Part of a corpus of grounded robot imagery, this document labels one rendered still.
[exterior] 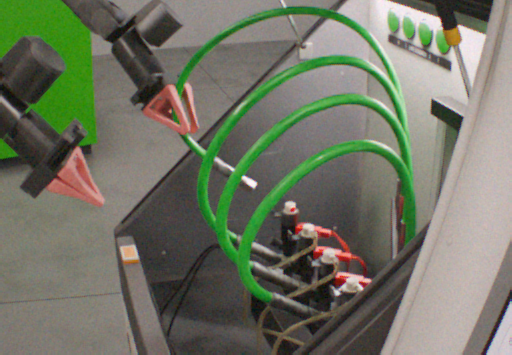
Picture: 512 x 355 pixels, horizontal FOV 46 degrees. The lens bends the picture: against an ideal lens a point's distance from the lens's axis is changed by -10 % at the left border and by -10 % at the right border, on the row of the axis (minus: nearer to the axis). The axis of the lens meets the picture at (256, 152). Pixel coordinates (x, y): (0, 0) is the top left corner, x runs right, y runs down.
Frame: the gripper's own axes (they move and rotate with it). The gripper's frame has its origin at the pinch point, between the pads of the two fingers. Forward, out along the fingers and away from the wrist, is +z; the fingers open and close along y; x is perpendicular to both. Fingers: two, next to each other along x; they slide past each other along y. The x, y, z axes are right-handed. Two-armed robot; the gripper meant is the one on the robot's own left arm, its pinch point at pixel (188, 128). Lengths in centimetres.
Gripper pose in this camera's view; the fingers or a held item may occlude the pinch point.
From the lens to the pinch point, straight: 108.5
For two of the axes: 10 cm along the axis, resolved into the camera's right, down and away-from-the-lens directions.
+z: 6.1, 7.7, -1.8
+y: 4.1, -1.1, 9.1
